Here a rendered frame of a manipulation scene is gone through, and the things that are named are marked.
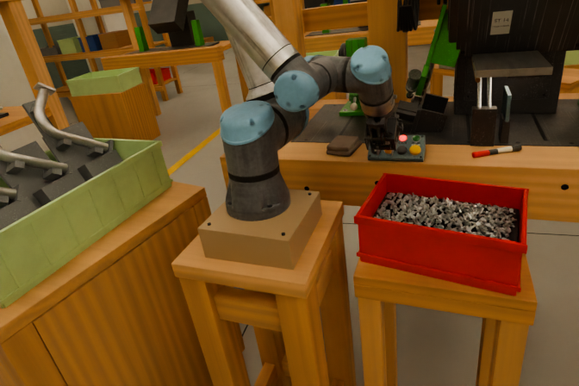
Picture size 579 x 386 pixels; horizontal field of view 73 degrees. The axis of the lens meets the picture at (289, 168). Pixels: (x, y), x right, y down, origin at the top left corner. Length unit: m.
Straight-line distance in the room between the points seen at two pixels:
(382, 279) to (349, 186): 0.39
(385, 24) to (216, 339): 1.23
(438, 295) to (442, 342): 0.97
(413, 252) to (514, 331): 0.24
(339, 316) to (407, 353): 0.64
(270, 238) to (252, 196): 0.10
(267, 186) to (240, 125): 0.15
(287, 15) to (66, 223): 1.12
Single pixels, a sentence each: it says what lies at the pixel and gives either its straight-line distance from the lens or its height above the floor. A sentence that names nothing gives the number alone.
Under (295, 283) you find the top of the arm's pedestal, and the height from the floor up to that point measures 0.85.
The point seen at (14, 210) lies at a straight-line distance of 1.33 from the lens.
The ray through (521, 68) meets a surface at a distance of 1.09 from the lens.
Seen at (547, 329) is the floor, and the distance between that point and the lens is 1.99.
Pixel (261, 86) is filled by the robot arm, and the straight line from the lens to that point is 0.92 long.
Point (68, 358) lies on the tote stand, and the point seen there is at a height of 0.60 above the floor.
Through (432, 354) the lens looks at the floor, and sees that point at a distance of 1.79.
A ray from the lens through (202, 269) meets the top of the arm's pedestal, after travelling 0.89.
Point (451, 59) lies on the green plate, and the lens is 1.26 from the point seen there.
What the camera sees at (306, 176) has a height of 0.85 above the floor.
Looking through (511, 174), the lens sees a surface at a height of 0.88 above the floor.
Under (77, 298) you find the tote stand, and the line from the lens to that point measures 1.18.
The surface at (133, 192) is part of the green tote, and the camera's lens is 1.32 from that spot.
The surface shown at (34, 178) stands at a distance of 1.44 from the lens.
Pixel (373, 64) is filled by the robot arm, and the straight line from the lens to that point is 0.79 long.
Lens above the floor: 1.37
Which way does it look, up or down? 25 degrees down
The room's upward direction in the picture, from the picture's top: 8 degrees counter-clockwise
